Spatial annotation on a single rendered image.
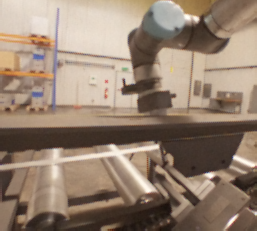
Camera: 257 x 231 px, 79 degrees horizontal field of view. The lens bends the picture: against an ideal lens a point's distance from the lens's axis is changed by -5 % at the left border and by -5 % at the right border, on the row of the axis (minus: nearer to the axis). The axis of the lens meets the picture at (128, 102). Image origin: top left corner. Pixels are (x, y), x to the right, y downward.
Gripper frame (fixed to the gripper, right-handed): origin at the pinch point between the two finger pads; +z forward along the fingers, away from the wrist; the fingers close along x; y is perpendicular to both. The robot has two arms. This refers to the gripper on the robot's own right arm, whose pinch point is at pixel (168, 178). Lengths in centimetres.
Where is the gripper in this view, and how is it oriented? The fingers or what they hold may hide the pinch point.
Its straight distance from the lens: 39.2
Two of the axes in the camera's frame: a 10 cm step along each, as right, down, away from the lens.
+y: 3.3, 7.9, 5.2
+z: -4.9, -3.2, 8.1
